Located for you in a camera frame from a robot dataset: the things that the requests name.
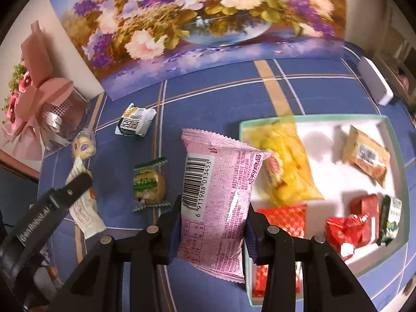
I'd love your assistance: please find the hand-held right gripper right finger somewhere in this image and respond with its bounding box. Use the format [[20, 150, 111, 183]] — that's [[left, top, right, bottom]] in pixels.
[[245, 203, 379, 312]]

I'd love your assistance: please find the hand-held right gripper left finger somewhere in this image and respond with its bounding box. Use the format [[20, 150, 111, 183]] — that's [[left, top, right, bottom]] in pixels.
[[57, 195, 183, 312]]

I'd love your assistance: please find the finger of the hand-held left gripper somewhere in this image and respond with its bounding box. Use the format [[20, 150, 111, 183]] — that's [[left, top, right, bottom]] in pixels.
[[49, 173, 93, 210]]

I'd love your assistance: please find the pale grey pastry packet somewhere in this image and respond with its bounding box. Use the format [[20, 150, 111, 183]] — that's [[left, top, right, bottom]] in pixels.
[[65, 158, 107, 238]]

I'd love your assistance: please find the red patterned packet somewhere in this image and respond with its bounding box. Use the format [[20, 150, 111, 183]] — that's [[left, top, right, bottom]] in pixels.
[[252, 203, 308, 299]]

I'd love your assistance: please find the clear packet white bun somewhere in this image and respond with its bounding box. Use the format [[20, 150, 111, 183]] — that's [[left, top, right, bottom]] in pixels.
[[71, 130, 97, 160]]

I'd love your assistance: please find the pink snack packet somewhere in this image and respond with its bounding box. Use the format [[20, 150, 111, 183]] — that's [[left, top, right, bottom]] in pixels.
[[175, 128, 273, 283]]

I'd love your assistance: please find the green round cookie packet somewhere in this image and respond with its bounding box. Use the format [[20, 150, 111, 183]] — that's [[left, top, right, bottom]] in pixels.
[[132, 157, 172, 214]]

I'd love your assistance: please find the yellow cake packet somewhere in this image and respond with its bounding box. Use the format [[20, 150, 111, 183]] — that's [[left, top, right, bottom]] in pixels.
[[247, 117, 325, 207]]

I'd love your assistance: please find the green white snack packet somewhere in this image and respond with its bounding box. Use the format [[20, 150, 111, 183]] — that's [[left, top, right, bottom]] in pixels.
[[114, 103, 156, 138]]

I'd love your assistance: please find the white box teal rim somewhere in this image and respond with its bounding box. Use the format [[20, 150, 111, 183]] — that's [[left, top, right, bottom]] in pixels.
[[239, 114, 410, 307]]

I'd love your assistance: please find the red crinkled snack packet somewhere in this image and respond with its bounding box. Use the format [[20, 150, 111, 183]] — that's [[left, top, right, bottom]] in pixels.
[[326, 213, 373, 262]]

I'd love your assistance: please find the red white-striped cake packet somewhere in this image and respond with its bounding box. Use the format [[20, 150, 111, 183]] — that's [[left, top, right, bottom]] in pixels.
[[349, 194, 380, 244]]

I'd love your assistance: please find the beige bread packet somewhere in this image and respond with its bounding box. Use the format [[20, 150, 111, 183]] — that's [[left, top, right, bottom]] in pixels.
[[341, 125, 391, 189]]

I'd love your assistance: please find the green biscuit packet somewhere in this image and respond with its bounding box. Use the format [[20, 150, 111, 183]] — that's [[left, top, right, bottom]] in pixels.
[[376, 196, 403, 247]]

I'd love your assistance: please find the reddish brown wooden board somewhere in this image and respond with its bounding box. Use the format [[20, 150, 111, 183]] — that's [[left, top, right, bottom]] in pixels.
[[0, 151, 42, 183]]

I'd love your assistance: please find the pink flower bouquet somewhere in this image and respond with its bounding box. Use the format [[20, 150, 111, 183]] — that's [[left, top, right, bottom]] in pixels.
[[0, 20, 92, 161]]

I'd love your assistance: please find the white rectangular device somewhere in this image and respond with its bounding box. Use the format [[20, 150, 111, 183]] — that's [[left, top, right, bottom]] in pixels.
[[357, 56, 394, 106]]

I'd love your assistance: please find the flower painting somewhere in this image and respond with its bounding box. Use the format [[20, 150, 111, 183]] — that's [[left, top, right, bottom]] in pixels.
[[47, 0, 347, 101]]

